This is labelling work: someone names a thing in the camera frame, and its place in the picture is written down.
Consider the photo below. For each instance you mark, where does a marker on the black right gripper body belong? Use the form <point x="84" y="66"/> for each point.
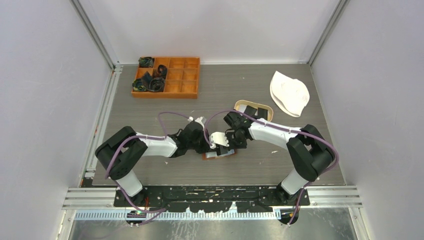
<point x="235" y="141"/>

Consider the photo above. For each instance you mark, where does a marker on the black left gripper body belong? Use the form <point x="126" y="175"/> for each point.
<point x="201" y="145"/>

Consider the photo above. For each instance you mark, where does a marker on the orange leather card holder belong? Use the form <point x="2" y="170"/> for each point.
<point x="215" y="154"/>

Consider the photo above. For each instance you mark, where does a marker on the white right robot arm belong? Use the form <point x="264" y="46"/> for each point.
<point x="310" y="153"/>

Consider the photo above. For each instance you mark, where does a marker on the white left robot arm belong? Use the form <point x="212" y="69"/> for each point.
<point x="120" y="153"/>

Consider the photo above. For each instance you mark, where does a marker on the white card black stripe right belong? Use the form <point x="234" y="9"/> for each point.
<point x="254" y="112"/>

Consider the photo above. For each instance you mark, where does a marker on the beige oval tray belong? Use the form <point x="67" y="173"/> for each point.
<point x="254" y="104"/>

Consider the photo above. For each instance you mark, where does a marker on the orange wooden compartment organizer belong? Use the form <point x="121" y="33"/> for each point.
<point x="182" y="79"/>

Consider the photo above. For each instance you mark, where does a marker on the black rolled belt lower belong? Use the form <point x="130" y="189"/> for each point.
<point x="157" y="85"/>

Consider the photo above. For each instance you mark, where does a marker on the black rolled belt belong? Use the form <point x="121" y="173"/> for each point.
<point x="161" y="71"/>
<point x="157" y="85"/>

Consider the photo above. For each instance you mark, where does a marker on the white bucket hat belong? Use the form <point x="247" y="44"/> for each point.
<point x="289" y="94"/>

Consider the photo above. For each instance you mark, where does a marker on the black rolled belt centre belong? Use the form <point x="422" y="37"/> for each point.
<point x="161" y="71"/>

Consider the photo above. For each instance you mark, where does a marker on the dark rolled belt top-left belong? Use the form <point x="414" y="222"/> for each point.
<point x="146" y="62"/>

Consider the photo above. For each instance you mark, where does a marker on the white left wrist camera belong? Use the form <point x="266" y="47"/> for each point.
<point x="200" y="120"/>

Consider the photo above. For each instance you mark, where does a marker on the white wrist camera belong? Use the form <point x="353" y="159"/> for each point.
<point x="218" y="139"/>
<point x="200" y="120"/>

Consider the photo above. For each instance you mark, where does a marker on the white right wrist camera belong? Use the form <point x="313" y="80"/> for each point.
<point x="218" y="139"/>

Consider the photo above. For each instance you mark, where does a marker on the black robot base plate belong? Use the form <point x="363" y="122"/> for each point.
<point x="217" y="198"/>

